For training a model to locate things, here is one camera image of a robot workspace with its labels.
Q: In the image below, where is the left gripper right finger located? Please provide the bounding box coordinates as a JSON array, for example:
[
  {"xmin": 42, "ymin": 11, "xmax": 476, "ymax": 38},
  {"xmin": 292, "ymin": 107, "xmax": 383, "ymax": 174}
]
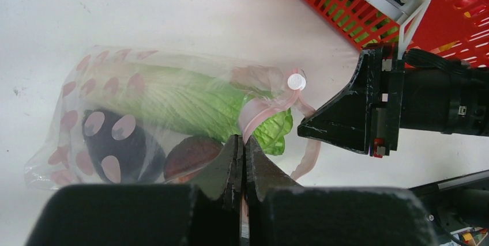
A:
[{"xmin": 244, "ymin": 136, "xmax": 301, "ymax": 245}]

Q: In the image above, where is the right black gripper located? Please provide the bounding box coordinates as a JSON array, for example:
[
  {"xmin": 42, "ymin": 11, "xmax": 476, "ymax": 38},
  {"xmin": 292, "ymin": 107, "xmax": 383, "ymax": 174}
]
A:
[{"xmin": 297, "ymin": 44, "xmax": 405, "ymax": 157}]

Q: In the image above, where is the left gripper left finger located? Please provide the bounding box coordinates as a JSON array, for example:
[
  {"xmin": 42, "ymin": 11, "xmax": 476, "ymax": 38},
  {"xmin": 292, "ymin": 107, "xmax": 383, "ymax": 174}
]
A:
[{"xmin": 185, "ymin": 135, "xmax": 243, "ymax": 245}]

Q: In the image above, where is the dark red apple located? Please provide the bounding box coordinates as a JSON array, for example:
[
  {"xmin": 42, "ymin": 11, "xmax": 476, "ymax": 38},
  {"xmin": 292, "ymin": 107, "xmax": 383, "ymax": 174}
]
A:
[{"xmin": 163, "ymin": 136, "xmax": 224, "ymax": 182}]

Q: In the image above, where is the green napa cabbage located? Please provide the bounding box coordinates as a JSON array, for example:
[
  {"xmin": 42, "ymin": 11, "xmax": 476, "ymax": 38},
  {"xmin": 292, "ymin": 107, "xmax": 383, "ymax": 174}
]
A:
[{"xmin": 76, "ymin": 62, "xmax": 285, "ymax": 141}]

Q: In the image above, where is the dark purple eggplant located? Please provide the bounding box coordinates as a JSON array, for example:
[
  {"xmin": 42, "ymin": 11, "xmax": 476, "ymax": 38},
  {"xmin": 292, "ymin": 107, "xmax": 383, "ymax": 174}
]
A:
[{"xmin": 82, "ymin": 109, "xmax": 165, "ymax": 184}]

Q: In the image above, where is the clear pink-dotted zip bag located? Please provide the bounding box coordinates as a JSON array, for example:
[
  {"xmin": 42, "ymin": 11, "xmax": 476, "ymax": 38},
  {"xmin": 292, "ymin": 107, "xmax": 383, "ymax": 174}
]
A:
[{"xmin": 24, "ymin": 46, "xmax": 314, "ymax": 190}]

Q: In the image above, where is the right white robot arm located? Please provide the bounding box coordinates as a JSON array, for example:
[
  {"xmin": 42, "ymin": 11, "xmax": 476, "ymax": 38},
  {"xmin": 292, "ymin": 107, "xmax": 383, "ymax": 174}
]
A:
[{"xmin": 298, "ymin": 44, "xmax": 488, "ymax": 158}]

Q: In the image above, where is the red plastic basket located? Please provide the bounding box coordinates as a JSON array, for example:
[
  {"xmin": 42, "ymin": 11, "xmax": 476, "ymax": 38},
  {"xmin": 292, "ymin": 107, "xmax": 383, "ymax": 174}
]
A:
[{"xmin": 304, "ymin": 0, "xmax": 488, "ymax": 67}]

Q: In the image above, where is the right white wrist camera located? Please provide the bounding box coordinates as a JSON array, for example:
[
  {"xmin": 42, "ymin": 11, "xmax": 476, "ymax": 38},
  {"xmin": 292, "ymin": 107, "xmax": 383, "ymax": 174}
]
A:
[{"xmin": 365, "ymin": 0, "xmax": 431, "ymax": 60}]

